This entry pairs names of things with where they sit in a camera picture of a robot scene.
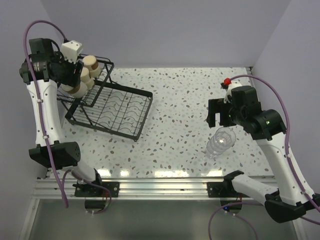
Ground beige cup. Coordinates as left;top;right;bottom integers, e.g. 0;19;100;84
82;55;102;78
61;82;87;98
80;67;95;91

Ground clear plastic cup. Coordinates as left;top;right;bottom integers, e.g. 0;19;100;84
205;143;226;159
207;137;234;152
214;127;237;147

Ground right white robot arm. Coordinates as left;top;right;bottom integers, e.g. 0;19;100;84
206;85;320;223

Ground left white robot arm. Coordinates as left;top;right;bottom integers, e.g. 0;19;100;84
19;38;104;197

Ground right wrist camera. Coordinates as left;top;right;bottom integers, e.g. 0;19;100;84
220;78;242;103

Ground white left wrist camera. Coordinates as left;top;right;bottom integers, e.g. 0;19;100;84
60;40;83;63

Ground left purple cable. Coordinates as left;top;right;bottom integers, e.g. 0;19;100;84
22;21;112;215

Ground purple cable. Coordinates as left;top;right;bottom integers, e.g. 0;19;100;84
208;74;320;240
22;21;112;215

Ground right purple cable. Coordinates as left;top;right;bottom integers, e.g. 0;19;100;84
208;74;320;240

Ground black wire dish rack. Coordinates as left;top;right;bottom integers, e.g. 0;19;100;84
57;56;153;141

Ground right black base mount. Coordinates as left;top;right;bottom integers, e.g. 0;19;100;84
206;181;239;198

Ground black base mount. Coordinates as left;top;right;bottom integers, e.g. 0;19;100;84
206;181;239;198
72;181;120;198

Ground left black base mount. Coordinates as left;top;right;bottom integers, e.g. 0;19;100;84
72;181;120;198

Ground aluminium mounting rail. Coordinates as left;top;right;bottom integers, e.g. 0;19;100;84
32;177;278;200

